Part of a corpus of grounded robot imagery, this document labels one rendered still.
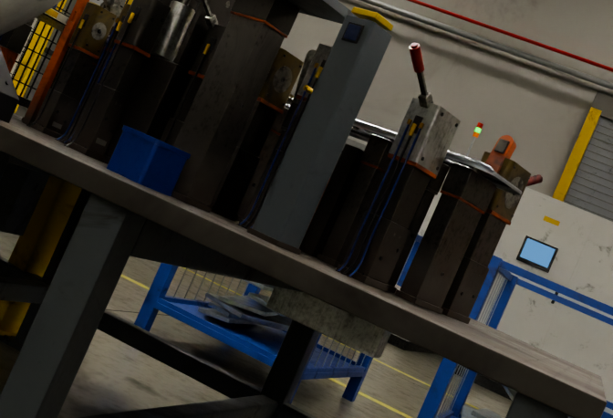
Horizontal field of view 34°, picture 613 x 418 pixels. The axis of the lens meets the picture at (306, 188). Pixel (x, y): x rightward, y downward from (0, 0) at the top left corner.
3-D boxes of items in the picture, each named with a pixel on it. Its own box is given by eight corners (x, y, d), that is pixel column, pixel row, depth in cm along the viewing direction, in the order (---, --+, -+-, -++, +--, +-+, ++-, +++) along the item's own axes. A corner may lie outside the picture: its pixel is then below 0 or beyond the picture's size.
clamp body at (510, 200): (473, 329, 222) (539, 179, 224) (447, 318, 211) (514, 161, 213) (442, 314, 228) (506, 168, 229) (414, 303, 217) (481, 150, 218)
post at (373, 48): (299, 255, 184) (395, 37, 186) (275, 245, 178) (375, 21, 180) (270, 241, 189) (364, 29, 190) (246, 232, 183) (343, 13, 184)
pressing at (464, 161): (531, 202, 207) (535, 194, 207) (487, 171, 189) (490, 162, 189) (120, 56, 292) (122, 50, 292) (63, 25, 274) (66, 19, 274)
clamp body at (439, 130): (387, 295, 192) (462, 121, 193) (355, 282, 183) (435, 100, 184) (358, 281, 197) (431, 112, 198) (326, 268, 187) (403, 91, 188)
